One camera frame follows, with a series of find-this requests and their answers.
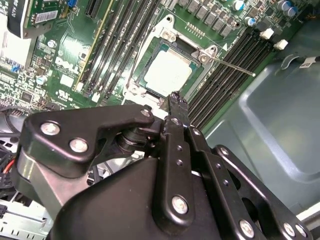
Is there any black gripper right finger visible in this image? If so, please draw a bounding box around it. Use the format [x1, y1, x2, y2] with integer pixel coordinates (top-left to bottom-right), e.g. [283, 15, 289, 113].
[178, 95, 315, 240]

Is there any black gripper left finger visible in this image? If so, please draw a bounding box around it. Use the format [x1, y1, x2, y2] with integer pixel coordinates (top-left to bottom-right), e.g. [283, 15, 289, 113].
[11, 92, 196, 230]

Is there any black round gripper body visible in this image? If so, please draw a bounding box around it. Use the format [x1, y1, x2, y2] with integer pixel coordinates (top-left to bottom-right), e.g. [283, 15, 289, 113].
[48, 157, 242, 240]

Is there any silver square CPU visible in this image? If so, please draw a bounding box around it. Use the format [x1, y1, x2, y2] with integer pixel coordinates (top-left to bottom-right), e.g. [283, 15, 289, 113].
[142, 47, 194, 98]

